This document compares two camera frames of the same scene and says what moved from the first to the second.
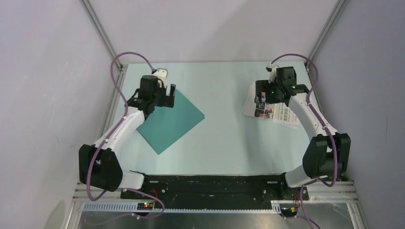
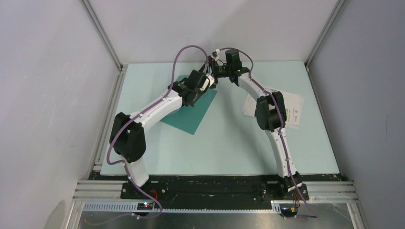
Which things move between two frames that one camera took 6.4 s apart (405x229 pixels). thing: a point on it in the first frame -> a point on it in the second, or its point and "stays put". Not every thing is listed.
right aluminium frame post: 337,8 stays put
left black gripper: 166,101 -> 201,91
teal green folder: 165,126 -> 187,119
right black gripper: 263,86 -> 213,65
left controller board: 144,206 stays put
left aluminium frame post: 108,44 stays put
